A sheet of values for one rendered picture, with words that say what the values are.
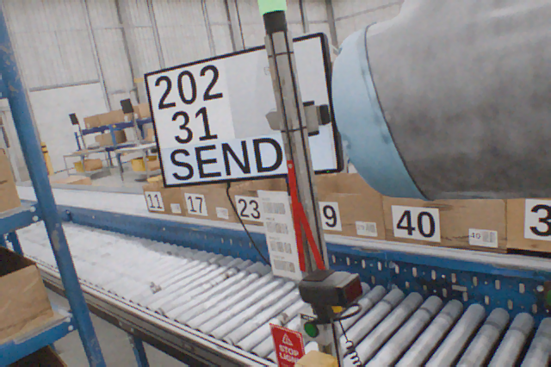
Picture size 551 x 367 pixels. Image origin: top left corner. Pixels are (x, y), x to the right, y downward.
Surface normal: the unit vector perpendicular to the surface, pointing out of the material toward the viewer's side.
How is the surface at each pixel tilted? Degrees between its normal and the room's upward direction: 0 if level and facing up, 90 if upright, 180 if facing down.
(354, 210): 90
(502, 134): 102
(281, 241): 90
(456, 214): 90
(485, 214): 90
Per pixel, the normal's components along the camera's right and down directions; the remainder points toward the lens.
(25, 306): 0.73, 0.03
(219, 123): -0.39, 0.21
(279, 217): -0.66, 0.28
